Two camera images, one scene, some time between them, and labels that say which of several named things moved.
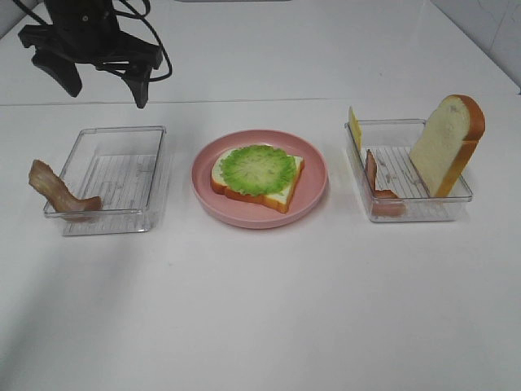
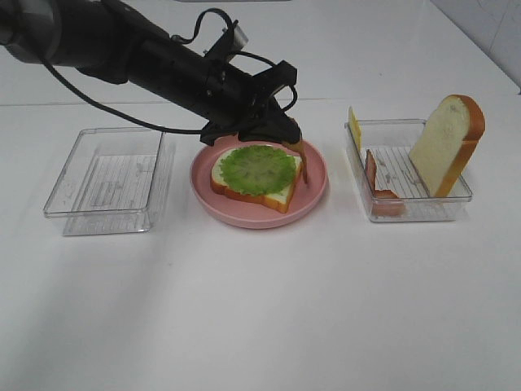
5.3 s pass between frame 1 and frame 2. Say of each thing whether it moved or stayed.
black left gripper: moved
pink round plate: stayed
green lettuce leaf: stayed
